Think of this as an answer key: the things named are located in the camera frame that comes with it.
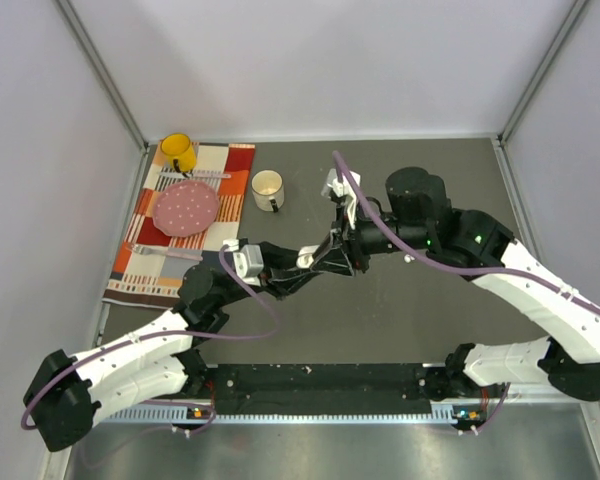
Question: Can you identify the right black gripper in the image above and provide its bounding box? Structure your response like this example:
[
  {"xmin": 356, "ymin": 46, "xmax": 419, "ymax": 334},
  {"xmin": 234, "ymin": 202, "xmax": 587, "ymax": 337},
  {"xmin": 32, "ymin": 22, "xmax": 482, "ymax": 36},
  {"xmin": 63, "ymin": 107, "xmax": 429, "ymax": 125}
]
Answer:
[{"xmin": 310, "ymin": 200, "xmax": 431, "ymax": 277}]

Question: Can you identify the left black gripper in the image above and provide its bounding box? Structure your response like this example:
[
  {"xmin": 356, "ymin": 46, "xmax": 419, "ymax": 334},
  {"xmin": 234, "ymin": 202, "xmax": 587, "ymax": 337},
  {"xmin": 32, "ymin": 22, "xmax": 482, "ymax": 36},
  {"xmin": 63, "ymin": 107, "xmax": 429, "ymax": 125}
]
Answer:
[{"xmin": 213, "ymin": 242, "xmax": 319, "ymax": 308}]

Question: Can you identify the white oval case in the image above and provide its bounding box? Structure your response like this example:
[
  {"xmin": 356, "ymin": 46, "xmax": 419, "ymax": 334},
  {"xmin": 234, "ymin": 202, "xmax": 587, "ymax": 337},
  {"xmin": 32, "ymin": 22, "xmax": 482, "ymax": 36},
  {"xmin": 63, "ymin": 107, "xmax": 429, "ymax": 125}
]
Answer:
[{"xmin": 296, "ymin": 245, "xmax": 318, "ymax": 269}]

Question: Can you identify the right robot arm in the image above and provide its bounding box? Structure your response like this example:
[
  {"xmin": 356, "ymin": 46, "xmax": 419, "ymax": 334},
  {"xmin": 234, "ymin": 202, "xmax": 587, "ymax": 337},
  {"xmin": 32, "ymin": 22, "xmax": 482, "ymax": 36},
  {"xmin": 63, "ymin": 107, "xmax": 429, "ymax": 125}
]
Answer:
[{"xmin": 297, "ymin": 167, "xmax": 600, "ymax": 401}]

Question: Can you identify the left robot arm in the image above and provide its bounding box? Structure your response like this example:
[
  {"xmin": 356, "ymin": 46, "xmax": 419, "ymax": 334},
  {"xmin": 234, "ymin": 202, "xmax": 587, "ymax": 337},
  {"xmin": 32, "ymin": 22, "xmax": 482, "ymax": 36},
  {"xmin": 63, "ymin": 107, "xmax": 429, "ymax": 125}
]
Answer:
[{"xmin": 20, "ymin": 240, "xmax": 317, "ymax": 452}]

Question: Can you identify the cream mug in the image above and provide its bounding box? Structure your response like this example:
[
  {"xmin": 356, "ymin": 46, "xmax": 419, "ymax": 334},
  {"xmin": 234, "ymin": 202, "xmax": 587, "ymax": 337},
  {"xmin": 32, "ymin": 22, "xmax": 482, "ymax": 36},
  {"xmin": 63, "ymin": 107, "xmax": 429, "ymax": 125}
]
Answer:
[{"xmin": 251, "ymin": 170, "xmax": 285, "ymax": 213}]

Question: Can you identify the pink dotted plate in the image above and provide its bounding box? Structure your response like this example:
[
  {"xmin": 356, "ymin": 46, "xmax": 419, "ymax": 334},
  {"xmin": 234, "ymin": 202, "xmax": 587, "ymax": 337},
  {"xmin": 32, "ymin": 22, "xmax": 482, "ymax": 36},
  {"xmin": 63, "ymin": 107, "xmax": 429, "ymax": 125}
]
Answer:
[{"xmin": 152, "ymin": 180, "xmax": 220, "ymax": 238}]

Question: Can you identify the patchwork placemat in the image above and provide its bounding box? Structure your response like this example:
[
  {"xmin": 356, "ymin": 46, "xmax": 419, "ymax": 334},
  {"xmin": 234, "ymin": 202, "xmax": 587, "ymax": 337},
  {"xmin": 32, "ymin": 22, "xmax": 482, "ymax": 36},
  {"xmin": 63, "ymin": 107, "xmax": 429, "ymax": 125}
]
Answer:
[{"xmin": 102, "ymin": 141, "xmax": 257, "ymax": 314}]

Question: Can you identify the yellow mug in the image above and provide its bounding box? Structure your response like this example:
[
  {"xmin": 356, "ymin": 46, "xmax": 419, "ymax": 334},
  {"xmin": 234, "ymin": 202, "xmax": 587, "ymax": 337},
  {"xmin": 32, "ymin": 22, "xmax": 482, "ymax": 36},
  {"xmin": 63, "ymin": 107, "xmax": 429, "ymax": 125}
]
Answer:
[{"xmin": 160, "ymin": 133, "xmax": 197, "ymax": 173}]

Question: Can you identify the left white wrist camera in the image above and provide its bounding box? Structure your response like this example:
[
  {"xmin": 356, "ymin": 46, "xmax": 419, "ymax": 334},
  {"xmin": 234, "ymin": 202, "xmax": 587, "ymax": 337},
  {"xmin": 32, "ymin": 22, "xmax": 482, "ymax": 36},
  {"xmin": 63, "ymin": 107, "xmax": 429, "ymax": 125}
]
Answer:
[{"xmin": 223, "ymin": 239, "xmax": 265, "ymax": 286}]

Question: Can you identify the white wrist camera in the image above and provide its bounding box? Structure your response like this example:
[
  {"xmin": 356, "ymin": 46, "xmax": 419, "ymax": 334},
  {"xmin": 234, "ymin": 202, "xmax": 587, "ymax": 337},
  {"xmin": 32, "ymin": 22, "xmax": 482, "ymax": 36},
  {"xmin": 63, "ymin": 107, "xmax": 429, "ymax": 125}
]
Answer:
[
  {"xmin": 321, "ymin": 168, "xmax": 358, "ymax": 229},
  {"xmin": 223, "ymin": 239, "xmax": 265, "ymax": 286}
]

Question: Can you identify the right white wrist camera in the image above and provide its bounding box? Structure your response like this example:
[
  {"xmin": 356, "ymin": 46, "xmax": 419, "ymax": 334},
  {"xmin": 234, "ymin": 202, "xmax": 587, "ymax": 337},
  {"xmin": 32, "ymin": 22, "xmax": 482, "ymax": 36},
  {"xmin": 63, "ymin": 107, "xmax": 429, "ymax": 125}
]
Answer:
[{"xmin": 321, "ymin": 168, "xmax": 358, "ymax": 229}]

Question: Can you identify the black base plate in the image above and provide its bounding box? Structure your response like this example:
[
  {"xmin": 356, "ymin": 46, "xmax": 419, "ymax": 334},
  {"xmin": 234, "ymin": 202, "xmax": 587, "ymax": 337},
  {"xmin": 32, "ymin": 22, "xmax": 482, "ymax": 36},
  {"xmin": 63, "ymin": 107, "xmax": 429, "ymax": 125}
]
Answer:
[{"xmin": 199, "ymin": 362, "xmax": 481, "ymax": 416}]

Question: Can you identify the pink handled fork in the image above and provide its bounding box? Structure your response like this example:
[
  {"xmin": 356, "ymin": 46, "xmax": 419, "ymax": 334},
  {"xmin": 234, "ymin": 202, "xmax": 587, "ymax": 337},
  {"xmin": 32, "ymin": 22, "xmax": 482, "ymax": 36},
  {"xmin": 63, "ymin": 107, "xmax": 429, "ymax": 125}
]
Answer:
[{"xmin": 125, "ymin": 244, "xmax": 203, "ymax": 262}]

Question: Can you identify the grey cable duct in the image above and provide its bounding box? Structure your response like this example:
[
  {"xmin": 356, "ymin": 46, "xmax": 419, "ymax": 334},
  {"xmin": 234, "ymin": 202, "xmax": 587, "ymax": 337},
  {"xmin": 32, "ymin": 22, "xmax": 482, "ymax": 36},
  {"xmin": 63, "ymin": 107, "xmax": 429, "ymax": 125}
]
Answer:
[{"xmin": 109, "ymin": 399, "xmax": 486, "ymax": 425}]

